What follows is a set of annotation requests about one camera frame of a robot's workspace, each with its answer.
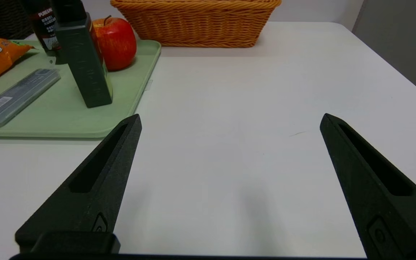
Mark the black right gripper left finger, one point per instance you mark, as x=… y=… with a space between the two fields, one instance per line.
x=85 y=187

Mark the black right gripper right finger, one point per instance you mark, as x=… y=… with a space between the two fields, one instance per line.
x=367 y=187

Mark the dark green pump bottle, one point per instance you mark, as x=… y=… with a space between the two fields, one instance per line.
x=85 y=65

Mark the dark conical cosmetic tube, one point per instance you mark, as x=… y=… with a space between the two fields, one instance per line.
x=45 y=29

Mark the orange wicker basket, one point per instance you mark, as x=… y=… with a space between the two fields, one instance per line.
x=197 y=25

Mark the light green plastic tray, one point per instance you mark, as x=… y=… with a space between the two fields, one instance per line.
x=60 y=112

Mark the clear plastic case with barcode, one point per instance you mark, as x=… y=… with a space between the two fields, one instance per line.
x=16 y=95

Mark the red apple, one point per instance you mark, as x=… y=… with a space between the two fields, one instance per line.
x=119 y=43

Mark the grey door panel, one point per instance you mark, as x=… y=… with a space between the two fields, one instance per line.
x=403 y=43

